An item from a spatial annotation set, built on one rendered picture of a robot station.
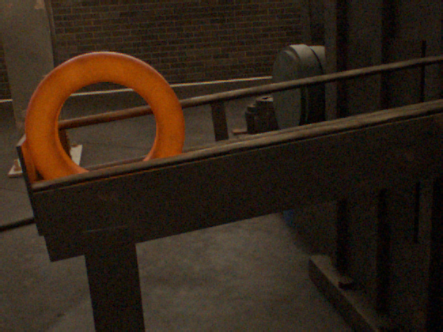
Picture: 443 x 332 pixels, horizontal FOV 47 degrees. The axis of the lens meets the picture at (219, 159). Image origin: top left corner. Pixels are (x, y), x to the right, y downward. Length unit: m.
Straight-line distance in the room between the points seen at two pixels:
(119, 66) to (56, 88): 0.07
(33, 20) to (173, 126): 2.56
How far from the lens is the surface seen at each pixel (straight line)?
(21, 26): 3.15
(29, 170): 0.62
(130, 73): 0.60
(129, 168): 0.60
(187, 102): 0.68
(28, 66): 3.15
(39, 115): 0.62
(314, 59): 1.95
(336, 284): 1.49
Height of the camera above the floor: 0.79
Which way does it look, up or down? 15 degrees down
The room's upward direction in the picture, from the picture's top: 4 degrees counter-clockwise
